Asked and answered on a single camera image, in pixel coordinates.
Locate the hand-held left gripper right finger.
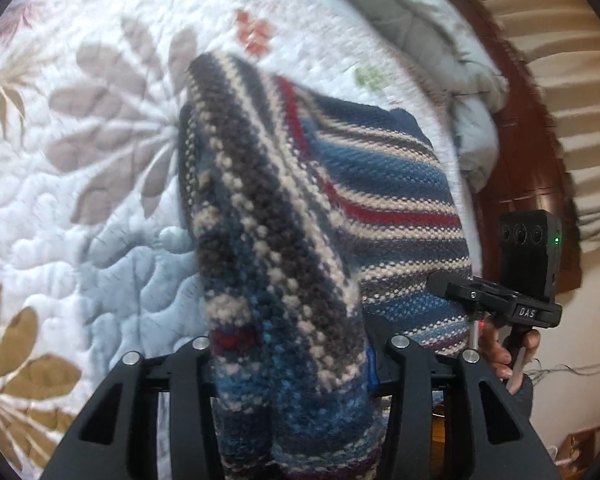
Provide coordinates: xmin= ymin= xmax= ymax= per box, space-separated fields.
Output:
xmin=367 ymin=335 xmax=561 ymax=480

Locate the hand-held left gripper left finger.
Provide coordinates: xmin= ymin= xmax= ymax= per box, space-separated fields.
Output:
xmin=40 ymin=337 xmax=227 ymax=480

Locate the striped knit sweater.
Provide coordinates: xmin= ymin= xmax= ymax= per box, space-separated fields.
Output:
xmin=177 ymin=52 xmax=475 ymax=480

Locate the person's right hand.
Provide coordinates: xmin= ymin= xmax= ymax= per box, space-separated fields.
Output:
xmin=477 ymin=319 xmax=542 ymax=396

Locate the brown wooden headboard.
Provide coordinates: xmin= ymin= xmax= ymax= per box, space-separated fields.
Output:
xmin=439 ymin=0 xmax=586 ymax=292

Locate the beige curtain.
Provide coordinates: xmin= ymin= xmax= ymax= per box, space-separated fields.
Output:
xmin=480 ymin=0 xmax=600 ymax=261

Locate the floral quilted bedspread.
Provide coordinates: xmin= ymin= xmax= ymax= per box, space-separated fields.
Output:
xmin=0 ymin=0 xmax=481 ymax=476

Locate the grey duvet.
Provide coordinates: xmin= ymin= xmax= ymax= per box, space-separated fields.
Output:
xmin=330 ymin=0 xmax=512 ymax=192

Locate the thin wall cable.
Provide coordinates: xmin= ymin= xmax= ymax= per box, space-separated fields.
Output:
xmin=524 ymin=362 xmax=600 ymax=378

